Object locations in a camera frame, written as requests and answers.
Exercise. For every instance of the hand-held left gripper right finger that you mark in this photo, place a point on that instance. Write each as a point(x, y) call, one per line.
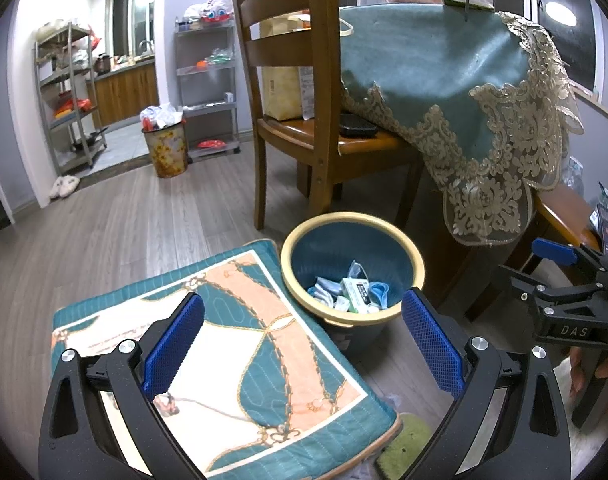
point(431, 342)

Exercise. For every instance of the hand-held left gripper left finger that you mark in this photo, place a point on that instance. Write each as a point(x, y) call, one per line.
point(173, 345)

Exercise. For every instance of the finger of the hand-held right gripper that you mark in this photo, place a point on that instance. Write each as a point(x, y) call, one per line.
point(554, 250)
point(519, 282)

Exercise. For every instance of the blue face mask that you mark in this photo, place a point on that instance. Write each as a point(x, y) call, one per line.
point(320, 290)
point(381, 294)

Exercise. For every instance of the white green medicine box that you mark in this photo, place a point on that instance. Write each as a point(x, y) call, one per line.
point(359, 292)

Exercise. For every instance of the white tissue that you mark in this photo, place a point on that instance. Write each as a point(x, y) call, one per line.
point(341, 304)

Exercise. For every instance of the clear plastic bag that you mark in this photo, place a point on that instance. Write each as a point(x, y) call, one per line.
point(356, 269)

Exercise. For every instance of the blue bin with yellow rim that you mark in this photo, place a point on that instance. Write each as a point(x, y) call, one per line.
point(329, 250)

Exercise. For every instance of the person's right hand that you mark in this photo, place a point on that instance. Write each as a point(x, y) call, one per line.
point(578, 372)

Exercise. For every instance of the wooden chair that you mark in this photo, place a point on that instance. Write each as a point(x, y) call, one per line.
point(564, 215)
point(284, 50)

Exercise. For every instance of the teal orange printed seat cushion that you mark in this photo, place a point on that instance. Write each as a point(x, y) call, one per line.
point(264, 360)

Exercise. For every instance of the green fuzzy slipper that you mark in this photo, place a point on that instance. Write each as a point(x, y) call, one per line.
point(409, 447)

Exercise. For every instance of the white slipper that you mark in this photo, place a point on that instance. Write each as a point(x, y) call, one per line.
point(71, 183)
point(58, 189)

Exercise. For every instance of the floral metal bin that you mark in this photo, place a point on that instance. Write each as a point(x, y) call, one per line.
point(166, 152)

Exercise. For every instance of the red packet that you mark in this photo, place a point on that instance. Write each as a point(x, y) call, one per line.
point(211, 144)

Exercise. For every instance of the teal lace-trimmed tablecloth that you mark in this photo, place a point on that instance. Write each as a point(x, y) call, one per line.
point(434, 70)

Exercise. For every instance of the black wok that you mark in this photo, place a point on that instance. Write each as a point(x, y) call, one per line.
point(91, 140)

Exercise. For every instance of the black phone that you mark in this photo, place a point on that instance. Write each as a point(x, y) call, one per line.
point(358, 125)

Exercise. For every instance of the crumpled white plastic bags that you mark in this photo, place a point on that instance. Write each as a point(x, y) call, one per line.
point(161, 117)

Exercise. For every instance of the wooden kitchen cabinet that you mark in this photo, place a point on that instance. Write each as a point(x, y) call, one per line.
point(128, 92)

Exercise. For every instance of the red plastic bag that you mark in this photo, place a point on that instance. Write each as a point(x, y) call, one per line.
point(71, 107)

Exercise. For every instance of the grey plastic trolley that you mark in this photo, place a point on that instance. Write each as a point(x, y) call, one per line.
point(206, 85)

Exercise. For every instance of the metal shelf rack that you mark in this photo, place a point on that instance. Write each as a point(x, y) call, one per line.
point(71, 90)

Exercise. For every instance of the yellow bag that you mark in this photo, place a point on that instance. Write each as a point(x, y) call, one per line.
point(281, 90)

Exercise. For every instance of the pressure cooker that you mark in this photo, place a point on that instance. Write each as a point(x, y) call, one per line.
point(102, 63)

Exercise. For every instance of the window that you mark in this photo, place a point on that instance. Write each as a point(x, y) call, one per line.
point(131, 20)

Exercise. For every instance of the white cartoon printed bag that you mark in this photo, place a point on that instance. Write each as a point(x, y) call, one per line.
point(211, 7)

